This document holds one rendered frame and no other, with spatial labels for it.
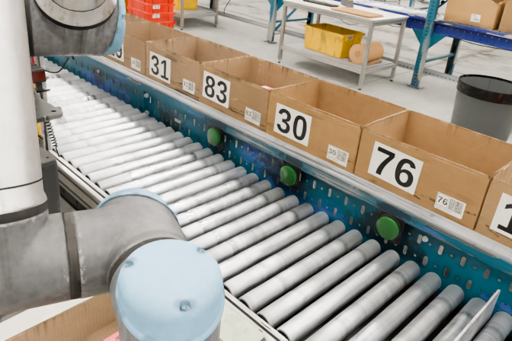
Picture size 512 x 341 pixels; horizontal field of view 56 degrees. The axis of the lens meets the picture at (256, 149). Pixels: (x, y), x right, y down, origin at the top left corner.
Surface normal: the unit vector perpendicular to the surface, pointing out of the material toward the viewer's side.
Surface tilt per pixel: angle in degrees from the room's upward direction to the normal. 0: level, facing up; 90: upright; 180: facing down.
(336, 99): 90
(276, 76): 90
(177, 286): 5
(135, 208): 3
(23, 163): 76
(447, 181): 90
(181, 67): 90
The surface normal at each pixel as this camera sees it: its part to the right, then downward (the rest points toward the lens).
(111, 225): 0.25, -0.69
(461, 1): -0.75, 0.21
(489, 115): -0.32, 0.44
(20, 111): 0.91, 0.01
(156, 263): 0.13, -0.87
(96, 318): 0.72, 0.33
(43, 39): 0.35, 0.72
